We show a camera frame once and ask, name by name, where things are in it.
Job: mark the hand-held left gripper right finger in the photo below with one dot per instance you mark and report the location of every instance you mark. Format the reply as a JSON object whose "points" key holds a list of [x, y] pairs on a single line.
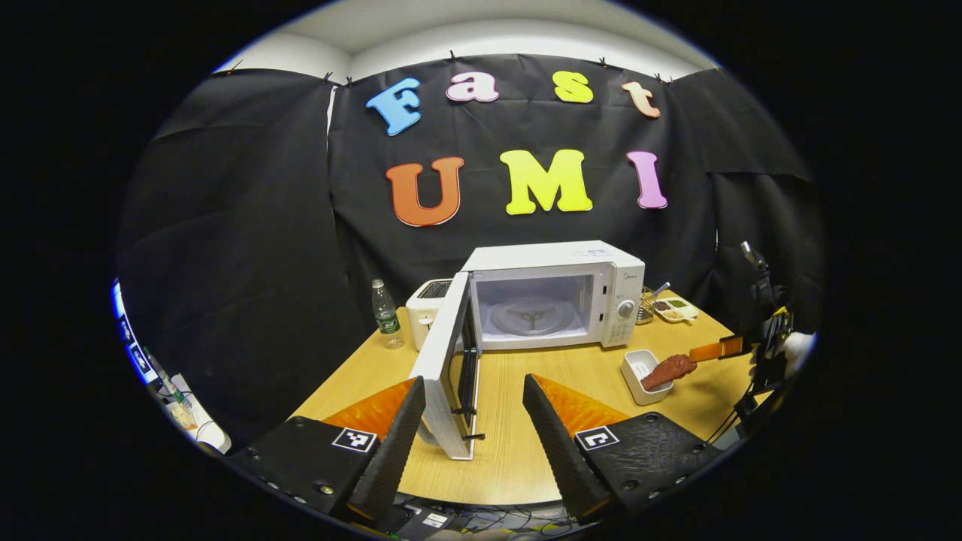
{"points": [[560, 451]]}

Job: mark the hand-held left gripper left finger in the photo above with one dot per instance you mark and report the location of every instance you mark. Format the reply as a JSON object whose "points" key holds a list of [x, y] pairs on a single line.
{"points": [[391, 458]]}

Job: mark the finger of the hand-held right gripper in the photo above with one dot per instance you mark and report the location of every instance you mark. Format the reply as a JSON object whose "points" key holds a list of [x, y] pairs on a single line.
{"points": [[721, 349]]}

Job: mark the red-brown meat piece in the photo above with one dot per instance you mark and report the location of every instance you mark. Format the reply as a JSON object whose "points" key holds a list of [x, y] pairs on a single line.
{"points": [[667, 372]]}

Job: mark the white microwave oven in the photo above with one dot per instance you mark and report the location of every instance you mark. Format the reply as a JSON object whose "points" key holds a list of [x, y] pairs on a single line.
{"points": [[549, 259]]}

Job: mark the compartment plate with food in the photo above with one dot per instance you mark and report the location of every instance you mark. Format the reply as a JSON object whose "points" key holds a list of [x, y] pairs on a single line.
{"points": [[676, 309]]}

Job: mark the white rectangular dish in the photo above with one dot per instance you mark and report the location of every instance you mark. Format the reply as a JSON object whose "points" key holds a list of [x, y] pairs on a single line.
{"points": [[637, 368]]}

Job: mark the clear plastic water bottle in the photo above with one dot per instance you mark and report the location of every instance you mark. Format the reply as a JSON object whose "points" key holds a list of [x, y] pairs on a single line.
{"points": [[387, 319]]}

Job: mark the white toaster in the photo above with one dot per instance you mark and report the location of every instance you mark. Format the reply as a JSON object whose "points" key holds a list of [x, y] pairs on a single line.
{"points": [[425, 315]]}

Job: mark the black backdrop cloth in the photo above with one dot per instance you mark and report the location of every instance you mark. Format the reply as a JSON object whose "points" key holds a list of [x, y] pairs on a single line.
{"points": [[248, 225]]}

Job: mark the computer monitor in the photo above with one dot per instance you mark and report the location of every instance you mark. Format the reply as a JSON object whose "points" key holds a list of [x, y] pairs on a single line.
{"points": [[135, 346]]}

